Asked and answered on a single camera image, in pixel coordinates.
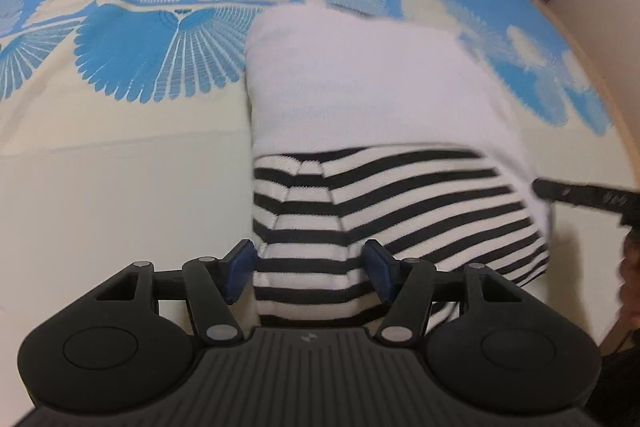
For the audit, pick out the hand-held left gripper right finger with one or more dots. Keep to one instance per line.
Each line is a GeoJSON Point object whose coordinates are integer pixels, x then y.
{"type": "Point", "coordinates": [380, 274]}

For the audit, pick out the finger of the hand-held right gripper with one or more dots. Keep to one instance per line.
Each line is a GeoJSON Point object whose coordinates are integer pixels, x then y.
{"type": "Point", "coordinates": [575, 194]}

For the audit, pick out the striped shirt with white vest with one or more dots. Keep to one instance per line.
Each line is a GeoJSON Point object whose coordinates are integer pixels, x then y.
{"type": "Point", "coordinates": [360, 82]}

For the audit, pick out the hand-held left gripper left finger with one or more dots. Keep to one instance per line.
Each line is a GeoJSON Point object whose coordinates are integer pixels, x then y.
{"type": "Point", "coordinates": [237, 272]}

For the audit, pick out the blue printed bed sheet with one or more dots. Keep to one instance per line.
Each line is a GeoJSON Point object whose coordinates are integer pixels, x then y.
{"type": "Point", "coordinates": [125, 57]}

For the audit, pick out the person's right hand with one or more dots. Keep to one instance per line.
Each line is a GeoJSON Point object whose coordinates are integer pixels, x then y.
{"type": "Point", "coordinates": [631, 277]}

